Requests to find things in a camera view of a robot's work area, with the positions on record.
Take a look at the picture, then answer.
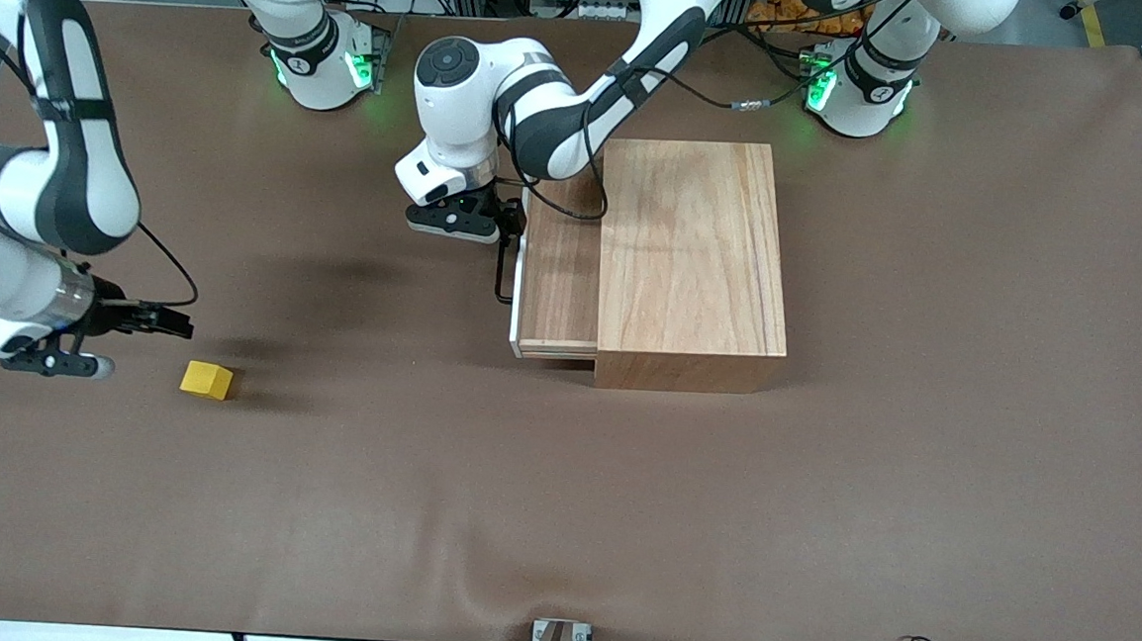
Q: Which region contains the yellow block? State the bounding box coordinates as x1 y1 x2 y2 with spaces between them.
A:
179 359 236 402

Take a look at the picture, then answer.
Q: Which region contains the wooden drawer with black handle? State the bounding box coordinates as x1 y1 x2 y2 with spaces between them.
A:
490 172 611 365

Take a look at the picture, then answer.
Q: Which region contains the wooden drawer cabinet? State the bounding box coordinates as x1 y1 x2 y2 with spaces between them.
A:
590 135 802 401

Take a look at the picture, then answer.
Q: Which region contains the brown table mat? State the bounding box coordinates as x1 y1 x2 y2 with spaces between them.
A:
0 0 1142 641

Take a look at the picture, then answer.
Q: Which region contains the orange snack bag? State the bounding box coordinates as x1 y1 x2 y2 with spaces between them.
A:
755 0 871 40

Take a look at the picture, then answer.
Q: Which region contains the black base cable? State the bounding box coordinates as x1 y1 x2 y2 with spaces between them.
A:
732 24 817 87

